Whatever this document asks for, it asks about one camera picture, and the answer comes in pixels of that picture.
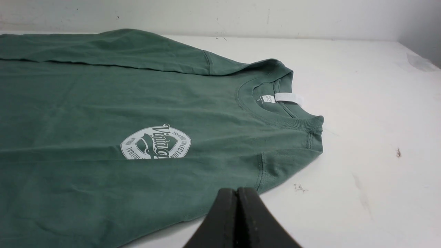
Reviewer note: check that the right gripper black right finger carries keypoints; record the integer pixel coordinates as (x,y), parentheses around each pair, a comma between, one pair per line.
(256,226)

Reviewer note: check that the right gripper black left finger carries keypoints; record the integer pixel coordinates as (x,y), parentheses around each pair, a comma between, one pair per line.
(218,228)

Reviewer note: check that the green long-sleeve shirt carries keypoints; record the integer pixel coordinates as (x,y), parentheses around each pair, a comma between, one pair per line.
(108,137)

